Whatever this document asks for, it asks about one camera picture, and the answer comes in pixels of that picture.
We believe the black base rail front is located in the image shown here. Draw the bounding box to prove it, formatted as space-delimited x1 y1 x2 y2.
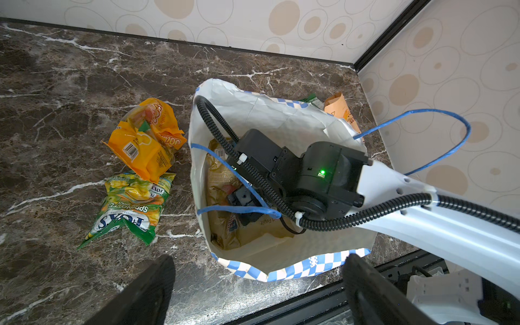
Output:
223 249 520 325

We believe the gold dried fruit bag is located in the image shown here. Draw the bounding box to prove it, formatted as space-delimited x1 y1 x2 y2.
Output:
205 140 295 251

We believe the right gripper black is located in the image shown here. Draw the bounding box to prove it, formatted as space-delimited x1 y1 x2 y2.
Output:
227 186 263 226

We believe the black frame post right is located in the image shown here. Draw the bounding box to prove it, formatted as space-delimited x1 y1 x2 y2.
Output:
353 0 431 73

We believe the orange potato chips bag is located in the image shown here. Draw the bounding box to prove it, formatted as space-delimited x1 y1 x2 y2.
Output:
324 92 361 134

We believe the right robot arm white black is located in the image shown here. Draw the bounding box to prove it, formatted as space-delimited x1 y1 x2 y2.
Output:
194 96 519 297

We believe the blue checkered paper bag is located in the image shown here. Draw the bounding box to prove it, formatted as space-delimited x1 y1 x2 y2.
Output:
188 78 472 283

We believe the green Fox's candy bag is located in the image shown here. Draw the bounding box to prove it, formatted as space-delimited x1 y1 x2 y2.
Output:
79 172 176 249
301 93 324 111

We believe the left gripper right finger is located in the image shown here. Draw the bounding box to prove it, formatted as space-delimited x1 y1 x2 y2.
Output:
343 255 435 324

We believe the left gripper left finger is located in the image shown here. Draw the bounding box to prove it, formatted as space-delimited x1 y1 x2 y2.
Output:
85 255 176 325

